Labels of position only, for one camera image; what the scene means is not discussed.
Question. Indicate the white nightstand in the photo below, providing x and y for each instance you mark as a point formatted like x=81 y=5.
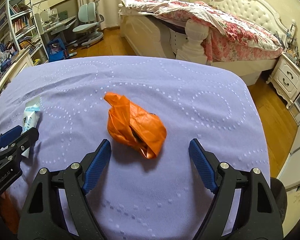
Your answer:
x=285 y=78

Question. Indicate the white bed frame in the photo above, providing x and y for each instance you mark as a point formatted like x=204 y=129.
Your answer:
x=150 y=36

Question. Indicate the light blue desk chair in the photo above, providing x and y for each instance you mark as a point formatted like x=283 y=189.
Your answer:
x=91 y=22

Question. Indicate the black lined trash bin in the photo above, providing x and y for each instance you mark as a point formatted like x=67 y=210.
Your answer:
x=280 y=198

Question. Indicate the purple bed cover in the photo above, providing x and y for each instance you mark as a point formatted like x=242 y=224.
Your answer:
x=149 y=109

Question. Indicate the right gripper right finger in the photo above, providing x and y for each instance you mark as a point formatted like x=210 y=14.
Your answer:
x=206 y=164

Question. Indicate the blue bag on floor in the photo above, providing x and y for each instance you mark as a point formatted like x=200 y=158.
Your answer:
x=56 y=50

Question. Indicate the white printed wrapper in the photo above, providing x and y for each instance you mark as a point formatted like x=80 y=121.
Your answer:
x=31 y=114

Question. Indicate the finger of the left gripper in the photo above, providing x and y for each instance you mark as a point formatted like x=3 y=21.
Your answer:
x=10 y=136
x=24 y=142

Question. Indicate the orange plastic bag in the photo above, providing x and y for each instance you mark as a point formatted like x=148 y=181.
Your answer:
x=131 y=125

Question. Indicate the white bookshelf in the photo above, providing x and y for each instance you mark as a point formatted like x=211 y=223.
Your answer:
x=19 y=30

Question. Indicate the white sliding wardrobe door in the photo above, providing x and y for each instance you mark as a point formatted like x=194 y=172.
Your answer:
x=290 y=173

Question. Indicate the study desk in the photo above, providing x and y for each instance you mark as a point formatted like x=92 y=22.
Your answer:
x=55 y=29

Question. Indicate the floral pink quilt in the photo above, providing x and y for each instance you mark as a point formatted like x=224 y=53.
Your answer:
x=229 y=38

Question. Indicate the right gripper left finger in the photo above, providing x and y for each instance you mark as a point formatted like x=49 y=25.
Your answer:
x=93 y=165

